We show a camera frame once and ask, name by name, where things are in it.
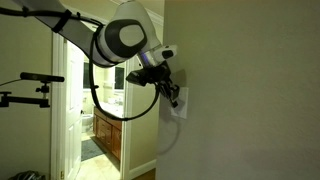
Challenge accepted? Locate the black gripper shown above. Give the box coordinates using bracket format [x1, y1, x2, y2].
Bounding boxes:
[148, 63, 180, 108]

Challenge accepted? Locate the white wall light switch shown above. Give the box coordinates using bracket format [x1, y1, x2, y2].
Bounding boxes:
[171, 87, 189, 119]

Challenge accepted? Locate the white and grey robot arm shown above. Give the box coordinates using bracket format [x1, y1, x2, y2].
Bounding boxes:
[13, 0, 179, 106]

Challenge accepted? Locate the wooden bathroom vanity cabinet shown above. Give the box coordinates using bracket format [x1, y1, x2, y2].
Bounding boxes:
[93, 107, 122, 160]

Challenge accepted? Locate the white toilet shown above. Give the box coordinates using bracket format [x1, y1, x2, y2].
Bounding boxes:
[82, 114, 93, 132]

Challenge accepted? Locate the grey bathroom rug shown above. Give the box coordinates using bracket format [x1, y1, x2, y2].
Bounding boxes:
[81, 139, 105, 161]

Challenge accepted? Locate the white panel door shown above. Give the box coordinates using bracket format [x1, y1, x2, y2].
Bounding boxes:
[51, 38, 83, 180]

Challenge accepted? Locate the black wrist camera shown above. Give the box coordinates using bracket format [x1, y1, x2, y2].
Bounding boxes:
[126, 69, 148, 86]

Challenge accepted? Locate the black stereo camera on mount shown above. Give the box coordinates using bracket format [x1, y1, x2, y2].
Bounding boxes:
[0, 71, 65, 109]

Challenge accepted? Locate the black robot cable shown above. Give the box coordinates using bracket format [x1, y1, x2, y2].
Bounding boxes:
[0, 6, 162, 122]

